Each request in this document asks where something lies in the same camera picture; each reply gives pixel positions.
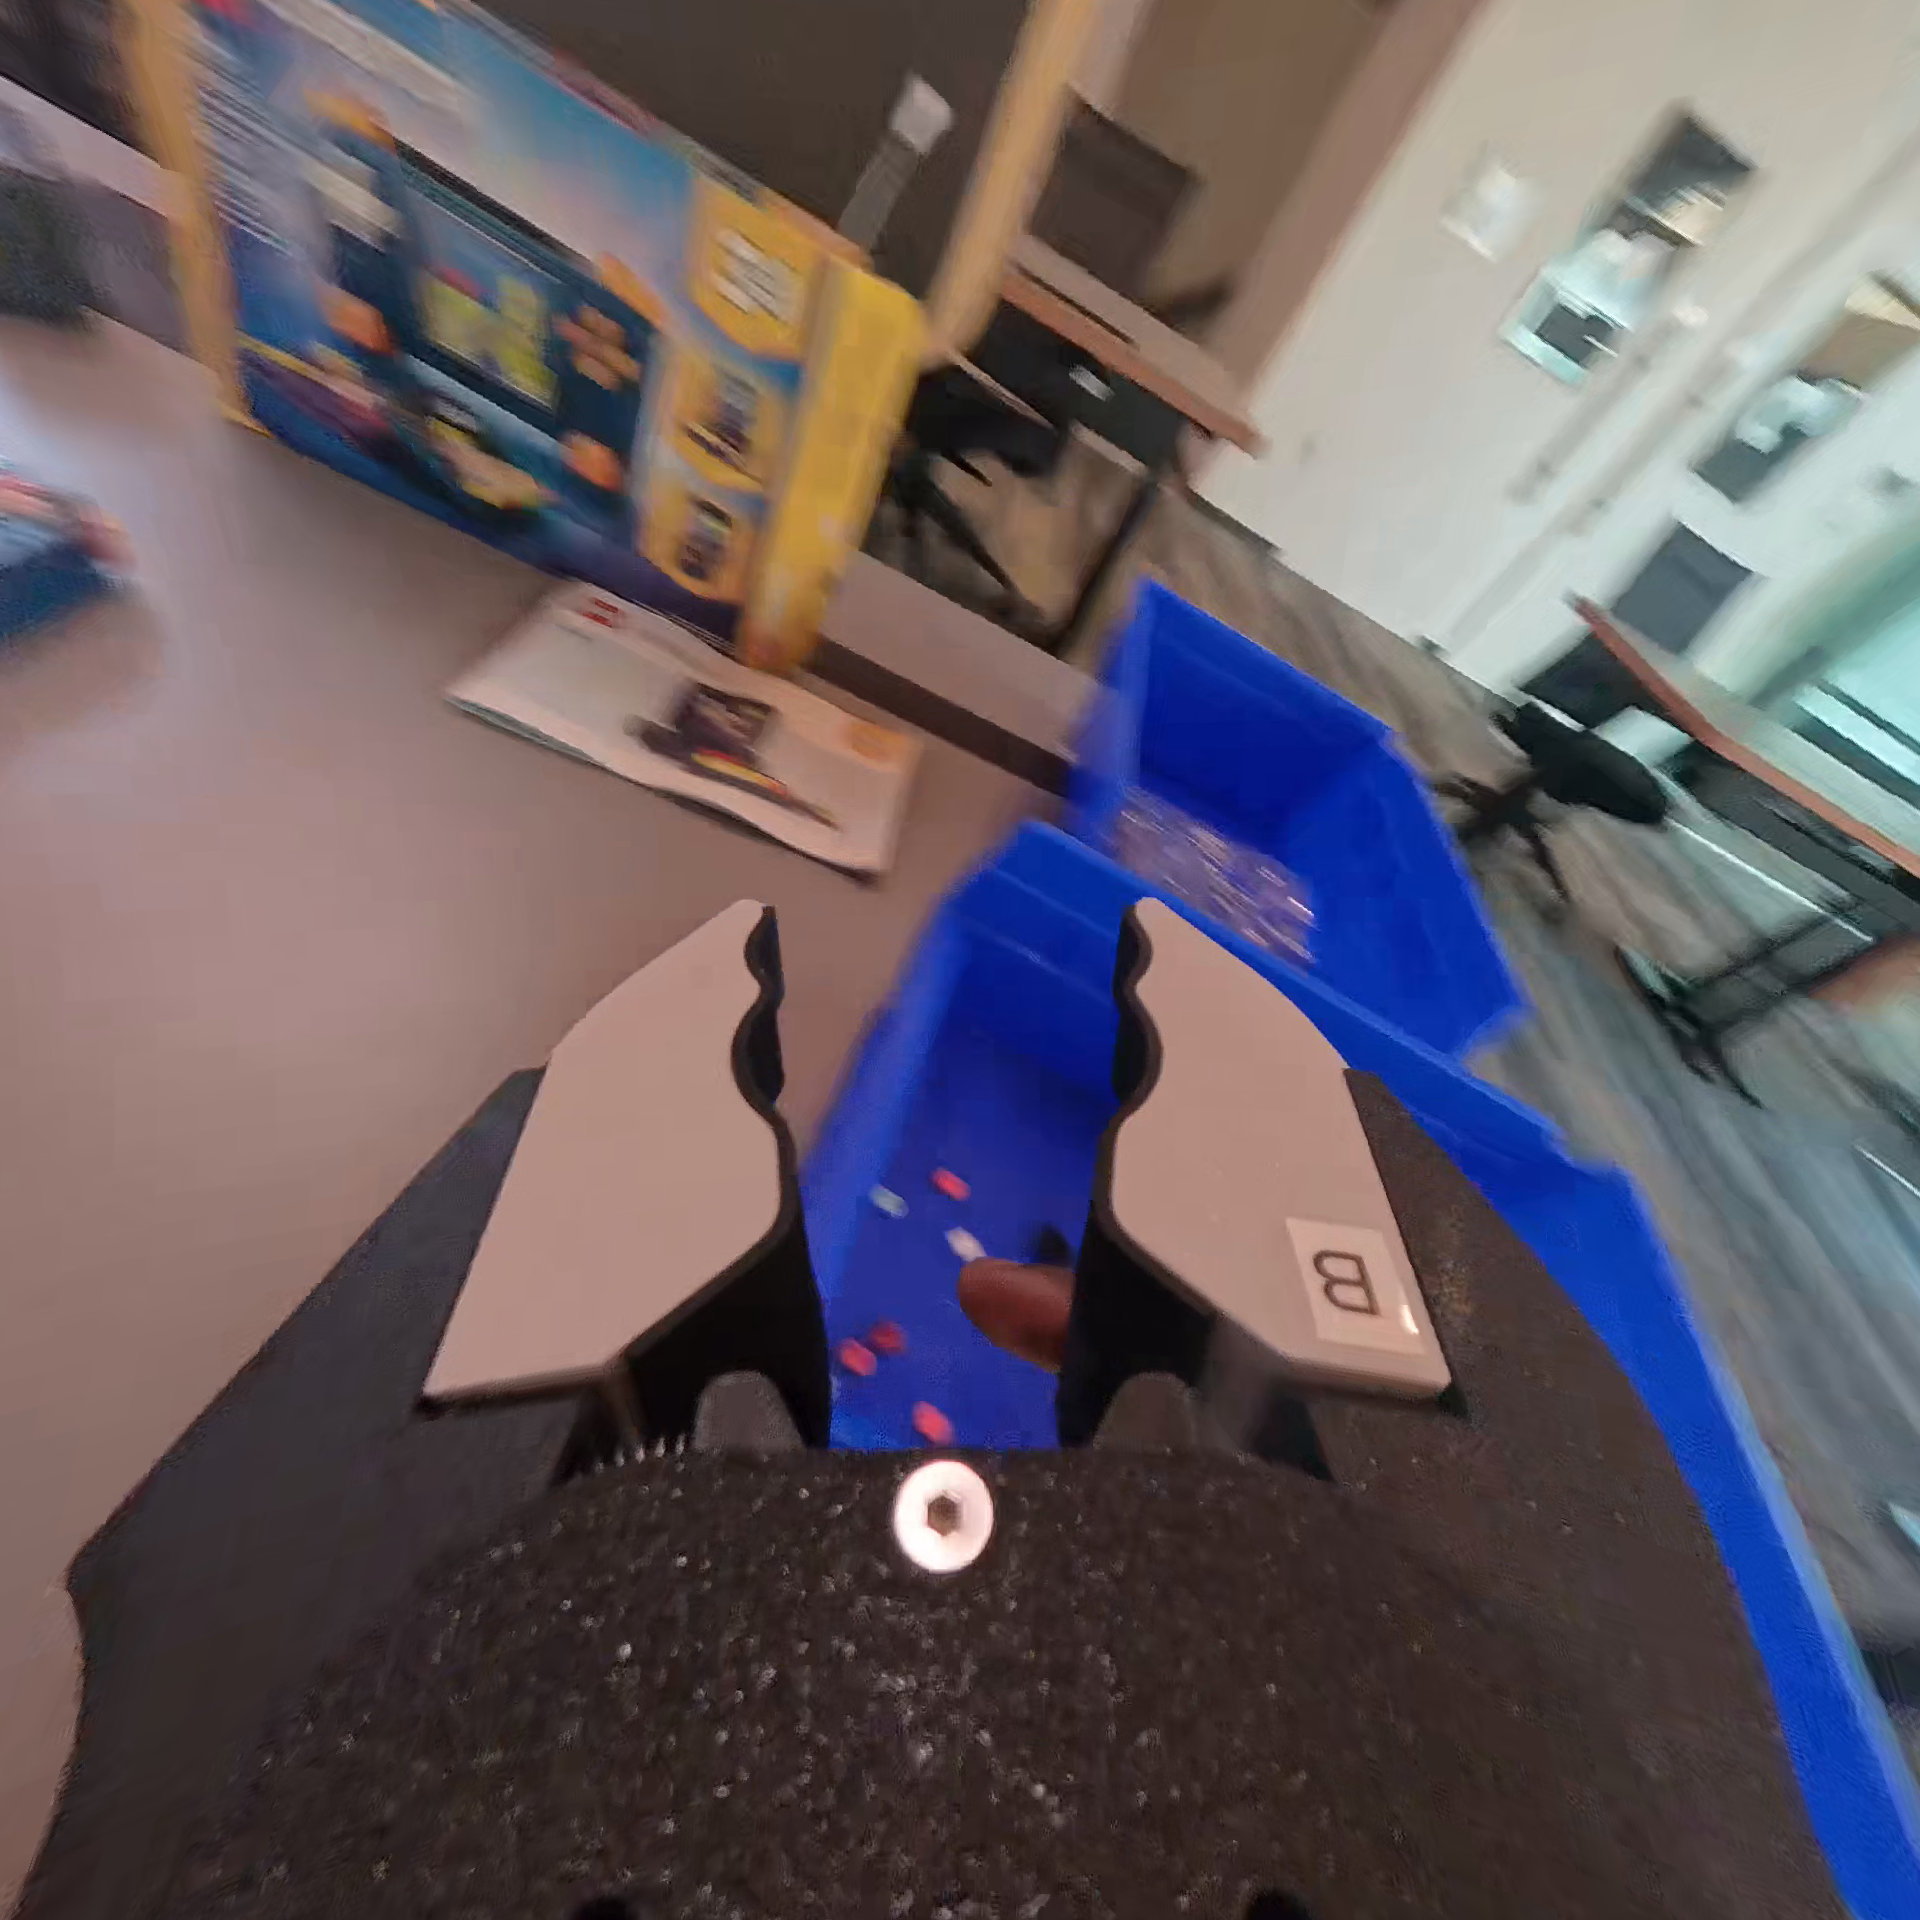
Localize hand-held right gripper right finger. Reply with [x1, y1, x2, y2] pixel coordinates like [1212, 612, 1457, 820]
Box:
[1057, 896, 1457, 1449]

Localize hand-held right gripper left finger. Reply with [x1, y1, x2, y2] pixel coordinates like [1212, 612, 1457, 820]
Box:
[425, 901, 832, 1449]

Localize blue plastic bin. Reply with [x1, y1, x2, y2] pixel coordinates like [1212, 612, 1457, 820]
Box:
[1061, 577, 1528, 1056]
[800, 817, 1920, 1920]

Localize brick-built game controller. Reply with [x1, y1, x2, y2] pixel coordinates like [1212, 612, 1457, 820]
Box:
[0, 453, 141, 643]

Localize person's right hand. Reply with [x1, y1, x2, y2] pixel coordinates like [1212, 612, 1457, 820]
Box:
[955, 1258, 1076, 1371]

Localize clear plastic bag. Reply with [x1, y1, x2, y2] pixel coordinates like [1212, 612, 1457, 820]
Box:
[1108, 780, 1325, 968]

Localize small loose bricks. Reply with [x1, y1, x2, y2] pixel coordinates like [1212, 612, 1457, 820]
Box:
[832, 1163, 996, 1455]

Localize white instruction booklet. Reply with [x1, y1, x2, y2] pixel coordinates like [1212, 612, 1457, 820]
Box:
[443, 583, 924, 879]

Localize black office chair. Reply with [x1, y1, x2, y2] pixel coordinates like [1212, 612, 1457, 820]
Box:
[1437, 696, 1668, 904]

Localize wooden table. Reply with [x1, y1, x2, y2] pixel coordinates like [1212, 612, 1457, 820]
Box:
[885, 227, 1264, 649]
[1565, 588, 1920, 892]

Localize blue and yellow toy box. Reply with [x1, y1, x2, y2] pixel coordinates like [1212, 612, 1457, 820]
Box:
[126, 0, 932, 673]

